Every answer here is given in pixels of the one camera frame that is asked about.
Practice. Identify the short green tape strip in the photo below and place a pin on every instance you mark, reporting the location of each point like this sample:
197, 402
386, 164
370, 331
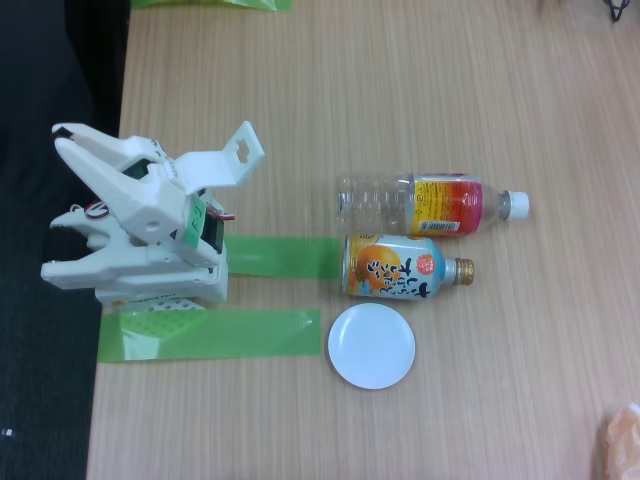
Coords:
285, 256

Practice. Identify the orange plastic bag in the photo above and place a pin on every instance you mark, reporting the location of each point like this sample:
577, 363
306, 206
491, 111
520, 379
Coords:
625, 440

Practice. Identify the green plastic bag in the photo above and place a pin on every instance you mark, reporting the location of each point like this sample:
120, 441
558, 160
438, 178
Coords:
260, 4

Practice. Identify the orange juice bottle can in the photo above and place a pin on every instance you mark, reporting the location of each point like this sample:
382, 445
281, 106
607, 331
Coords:
395, 270

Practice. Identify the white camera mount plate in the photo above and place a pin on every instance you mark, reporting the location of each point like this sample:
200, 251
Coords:
210, 167

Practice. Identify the green paper label sticker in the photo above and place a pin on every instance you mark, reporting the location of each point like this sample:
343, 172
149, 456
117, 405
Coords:
196, 222

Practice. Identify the long green tape strip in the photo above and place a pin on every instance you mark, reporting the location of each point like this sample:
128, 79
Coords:
240, 334

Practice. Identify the small white plate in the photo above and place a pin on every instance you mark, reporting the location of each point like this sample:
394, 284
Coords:
371, 346

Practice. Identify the clear plastic bottle red label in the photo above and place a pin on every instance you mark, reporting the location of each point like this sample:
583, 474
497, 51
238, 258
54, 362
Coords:
445, 205

